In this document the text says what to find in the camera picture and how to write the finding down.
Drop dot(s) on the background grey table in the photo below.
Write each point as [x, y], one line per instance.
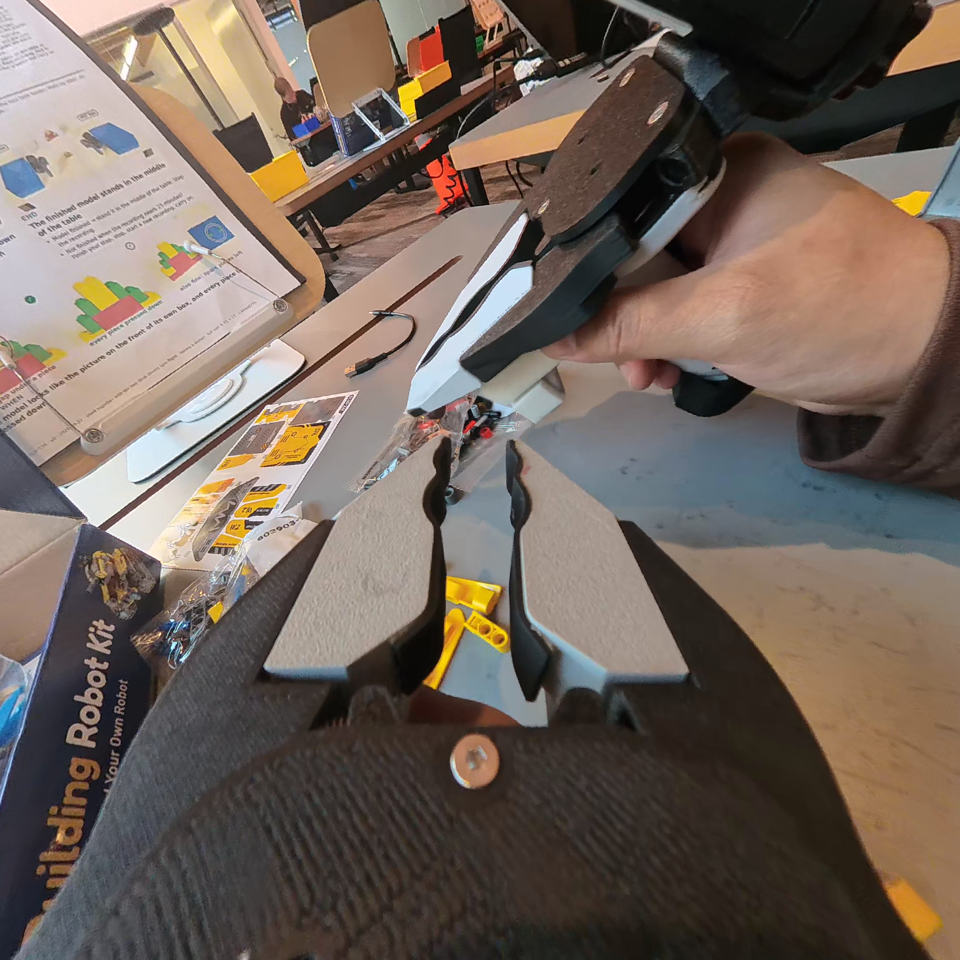
[510, 127]

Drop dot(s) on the poster display board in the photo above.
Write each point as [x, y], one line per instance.
[112, 225]

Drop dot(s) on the yellow three-hole beam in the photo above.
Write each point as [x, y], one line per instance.
[487, 630]

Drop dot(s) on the plastic bag of yellow parts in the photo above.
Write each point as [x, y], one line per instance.
[217, 585]

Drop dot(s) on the large yellow panel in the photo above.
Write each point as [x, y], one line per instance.
[911, 907]

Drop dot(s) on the person's right hand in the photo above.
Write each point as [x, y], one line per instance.
[787, 285]

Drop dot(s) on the orange traffic cone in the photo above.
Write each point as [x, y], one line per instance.
[446, 180]

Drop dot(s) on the long dark workbench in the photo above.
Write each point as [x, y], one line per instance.
[360, 161]

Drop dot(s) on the dark blue kit box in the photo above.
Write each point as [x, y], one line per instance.
[75, 675]

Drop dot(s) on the plastic bag of black parts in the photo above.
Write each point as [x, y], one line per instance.
[450, 427]

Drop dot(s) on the grey desk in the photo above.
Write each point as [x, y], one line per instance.
[750, 562]

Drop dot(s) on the black floor lamp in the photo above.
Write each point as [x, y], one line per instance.
[161, 45]

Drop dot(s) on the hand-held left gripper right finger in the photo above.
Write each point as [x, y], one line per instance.
[592, 600]

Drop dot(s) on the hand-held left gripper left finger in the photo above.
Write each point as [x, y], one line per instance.
[352, 600]

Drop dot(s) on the yellow angled panel piece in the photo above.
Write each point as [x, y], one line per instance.
[472, 592]

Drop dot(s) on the person's left hand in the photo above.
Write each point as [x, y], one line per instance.
[457, 705]

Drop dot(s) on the person's right forearm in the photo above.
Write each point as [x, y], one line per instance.
[900, 435]

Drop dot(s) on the yellow and grey sticker sheet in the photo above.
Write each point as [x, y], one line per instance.
[255, 465]

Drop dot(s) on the yellow storage bin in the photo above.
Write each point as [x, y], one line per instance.
[424, 86]
[277, 176]

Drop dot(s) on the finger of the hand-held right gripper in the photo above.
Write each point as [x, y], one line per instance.
[442, 382]
[508, 244]

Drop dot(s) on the yellow curved panel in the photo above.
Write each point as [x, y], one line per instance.
[442, 645]

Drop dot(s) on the plastic bag with blue parts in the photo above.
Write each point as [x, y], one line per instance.
[11, 712]

